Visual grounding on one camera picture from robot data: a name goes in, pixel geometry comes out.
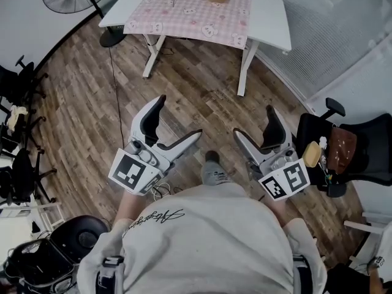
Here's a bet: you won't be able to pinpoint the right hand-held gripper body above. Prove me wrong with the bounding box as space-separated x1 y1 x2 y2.
248 144 311 202

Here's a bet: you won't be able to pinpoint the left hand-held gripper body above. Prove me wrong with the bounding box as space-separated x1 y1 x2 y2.
108 133 172 197

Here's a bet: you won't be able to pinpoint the person's left forearm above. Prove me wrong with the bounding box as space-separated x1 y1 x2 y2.
115 189 148 226

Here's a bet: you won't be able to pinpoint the person's right forearm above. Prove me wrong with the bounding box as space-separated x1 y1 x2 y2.
263 194 289 227

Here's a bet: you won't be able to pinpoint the person's grey trouser leg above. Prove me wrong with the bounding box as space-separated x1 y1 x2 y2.
200 159 235 187

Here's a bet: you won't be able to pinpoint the brown bag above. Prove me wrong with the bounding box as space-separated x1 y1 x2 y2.
325 127 358 175

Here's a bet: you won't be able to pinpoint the black office chair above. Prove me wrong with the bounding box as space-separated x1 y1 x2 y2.
0 55 50 116
0 116 58 206
294 97 392 198

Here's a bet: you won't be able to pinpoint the person's grey sweatshirt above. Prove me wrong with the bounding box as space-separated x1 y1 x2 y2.
76 182 328 294

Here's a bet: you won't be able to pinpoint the white low shelf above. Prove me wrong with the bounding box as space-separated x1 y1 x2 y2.
0 201 66 233

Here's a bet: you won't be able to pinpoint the pink checked tablecloth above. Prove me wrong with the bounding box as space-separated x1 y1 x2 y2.
122 0 253 50

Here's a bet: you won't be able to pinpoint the white table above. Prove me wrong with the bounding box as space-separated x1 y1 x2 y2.
98 0 292 97

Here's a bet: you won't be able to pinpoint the cream cloth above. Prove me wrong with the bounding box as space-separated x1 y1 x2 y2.
6 104 29 132

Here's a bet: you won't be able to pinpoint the black open case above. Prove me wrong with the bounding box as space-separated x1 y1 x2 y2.
2 238 79 294

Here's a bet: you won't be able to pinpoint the white cables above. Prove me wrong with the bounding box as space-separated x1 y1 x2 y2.
151 181 174 199

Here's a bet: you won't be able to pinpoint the black fan cable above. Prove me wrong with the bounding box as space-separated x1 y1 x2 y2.
108 45 124 148

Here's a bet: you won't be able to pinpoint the white frame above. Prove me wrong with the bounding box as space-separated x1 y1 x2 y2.
342 211 392 235

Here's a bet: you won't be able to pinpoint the black shoulder strap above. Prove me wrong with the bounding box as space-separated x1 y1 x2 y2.
96 255 126 294
291 254 314 294

